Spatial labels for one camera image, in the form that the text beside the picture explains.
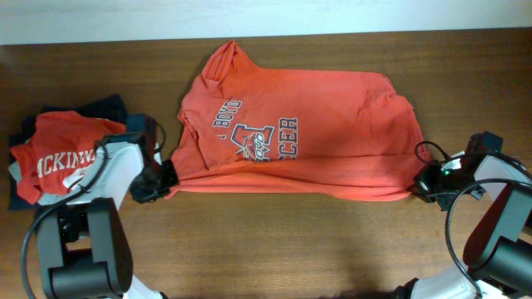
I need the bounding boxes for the red soccer t-shirt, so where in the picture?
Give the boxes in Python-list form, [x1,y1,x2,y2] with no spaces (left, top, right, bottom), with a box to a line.
[172,41,431,201]

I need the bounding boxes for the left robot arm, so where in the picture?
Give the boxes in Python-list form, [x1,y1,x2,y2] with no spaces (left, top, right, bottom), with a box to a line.
[23,115,179,298]

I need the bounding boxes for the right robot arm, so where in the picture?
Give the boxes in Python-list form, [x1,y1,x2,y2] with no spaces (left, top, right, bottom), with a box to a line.
[392,132,531,299]

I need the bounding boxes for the folded navy garment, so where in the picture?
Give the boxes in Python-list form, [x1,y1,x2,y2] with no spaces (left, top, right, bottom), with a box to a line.
[7,94,129,211]

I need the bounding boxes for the folded red McKinney t-shirt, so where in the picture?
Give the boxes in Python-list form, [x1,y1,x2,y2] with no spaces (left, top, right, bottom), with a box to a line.
[10,110,126,203]

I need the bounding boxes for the folded light grey garment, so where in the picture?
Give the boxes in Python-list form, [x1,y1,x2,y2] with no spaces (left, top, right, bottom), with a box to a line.
[8,162,62,210]

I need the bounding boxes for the left black camera cable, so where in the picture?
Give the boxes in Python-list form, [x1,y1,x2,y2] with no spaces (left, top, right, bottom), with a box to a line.
[20,120,167,299]

